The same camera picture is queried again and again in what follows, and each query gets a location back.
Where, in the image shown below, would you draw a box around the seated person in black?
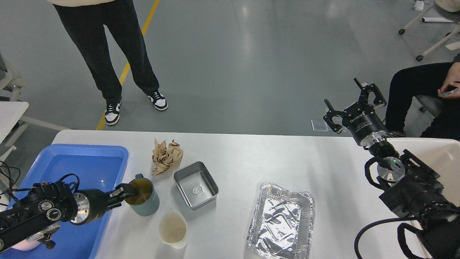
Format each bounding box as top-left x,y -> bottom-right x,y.
385,54 -> 460,141

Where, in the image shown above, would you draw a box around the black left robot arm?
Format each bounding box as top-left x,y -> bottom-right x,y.
0,177 -> 140,253

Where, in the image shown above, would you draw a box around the white side table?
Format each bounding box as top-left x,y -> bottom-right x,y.
0,101 -> 69,161

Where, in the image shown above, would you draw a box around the grey office chair left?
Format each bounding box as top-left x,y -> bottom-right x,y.
0,55 -> 27,101

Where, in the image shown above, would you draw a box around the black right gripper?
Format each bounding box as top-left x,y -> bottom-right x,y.
323,78 -> 387,146

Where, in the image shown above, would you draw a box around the white office chair right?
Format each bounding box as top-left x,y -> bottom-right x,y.
397,0 -> 459,63

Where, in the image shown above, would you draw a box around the pink mug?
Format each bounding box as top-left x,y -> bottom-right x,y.
11,240 -> 41,251

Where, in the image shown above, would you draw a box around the square stainless steel tin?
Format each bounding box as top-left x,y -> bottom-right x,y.
173,161 -> 220,210

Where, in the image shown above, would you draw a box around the aluminium foil tray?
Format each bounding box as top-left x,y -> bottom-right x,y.
247,182 -> 315,259

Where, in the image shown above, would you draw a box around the teal mug yellow inside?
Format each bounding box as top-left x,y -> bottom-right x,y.
125,174 -> 160,216

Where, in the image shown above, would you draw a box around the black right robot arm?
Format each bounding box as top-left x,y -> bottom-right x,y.
323,78 -> 460,259

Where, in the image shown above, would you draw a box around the white paper cup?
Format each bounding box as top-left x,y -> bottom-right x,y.
159,209 -> 188,249

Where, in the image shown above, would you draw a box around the crumpled brown paper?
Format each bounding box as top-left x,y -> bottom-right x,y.
152,139 -> 184,175

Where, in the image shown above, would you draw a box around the standing person in black trousers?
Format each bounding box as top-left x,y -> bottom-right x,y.
51,0 -> 168,125

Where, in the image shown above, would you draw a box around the black cables at left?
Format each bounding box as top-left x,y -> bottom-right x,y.
0,160 -> 21,196

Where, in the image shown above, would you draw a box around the smartphone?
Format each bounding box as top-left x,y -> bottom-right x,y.
437,87 -> 459,97

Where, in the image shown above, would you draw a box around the clear floor plate left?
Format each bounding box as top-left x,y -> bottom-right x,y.
311,119 -> 328,132

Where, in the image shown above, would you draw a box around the white plastic bin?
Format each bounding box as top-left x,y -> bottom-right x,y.
377,138 -> 460,259

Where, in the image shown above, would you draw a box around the blue plastic tray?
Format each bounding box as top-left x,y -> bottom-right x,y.
0,144 -> 129,259

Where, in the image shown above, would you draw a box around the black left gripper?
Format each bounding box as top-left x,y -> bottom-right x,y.
70,183 -> 137,225

